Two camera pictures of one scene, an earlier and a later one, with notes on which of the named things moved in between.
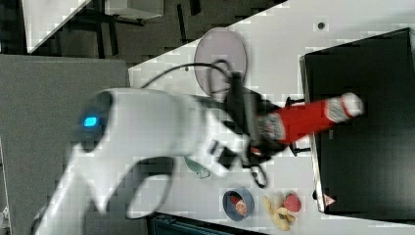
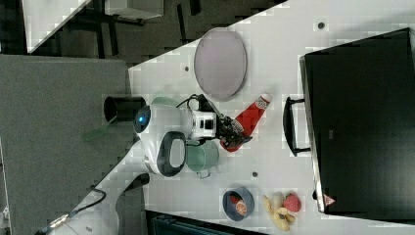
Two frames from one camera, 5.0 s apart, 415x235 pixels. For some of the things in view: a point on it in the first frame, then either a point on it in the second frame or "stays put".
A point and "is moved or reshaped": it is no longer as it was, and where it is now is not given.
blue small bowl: [230, 202] stays put
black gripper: [244, 106] to [226, 132]
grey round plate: [218, 53] stays put
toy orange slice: [241, 208] stays put
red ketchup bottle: [299, 120] is moved or reshaped
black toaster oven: [365, 166] stays put
